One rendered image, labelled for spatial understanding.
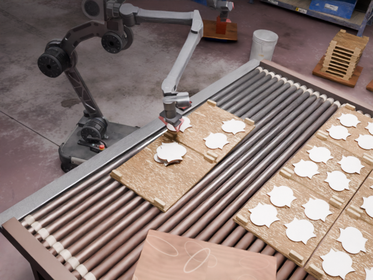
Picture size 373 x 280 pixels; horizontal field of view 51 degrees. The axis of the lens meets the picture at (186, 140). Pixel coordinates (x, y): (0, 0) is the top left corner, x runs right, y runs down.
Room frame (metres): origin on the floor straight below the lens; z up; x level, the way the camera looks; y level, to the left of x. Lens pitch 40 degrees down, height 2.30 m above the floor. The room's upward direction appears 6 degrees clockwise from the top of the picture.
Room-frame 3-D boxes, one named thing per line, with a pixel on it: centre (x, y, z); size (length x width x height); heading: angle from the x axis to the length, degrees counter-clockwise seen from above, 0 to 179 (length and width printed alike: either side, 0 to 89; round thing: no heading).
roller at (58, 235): (1.67, -0.04, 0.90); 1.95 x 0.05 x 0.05; 144
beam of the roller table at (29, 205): (1.80, 0.14, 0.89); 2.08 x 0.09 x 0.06; 144
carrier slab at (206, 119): (1.73, -0.13, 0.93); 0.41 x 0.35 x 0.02; 147
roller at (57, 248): (1.64, -0.08, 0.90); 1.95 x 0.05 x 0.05; 144
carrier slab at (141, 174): (1.37, 0.09, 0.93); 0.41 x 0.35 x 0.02; 147
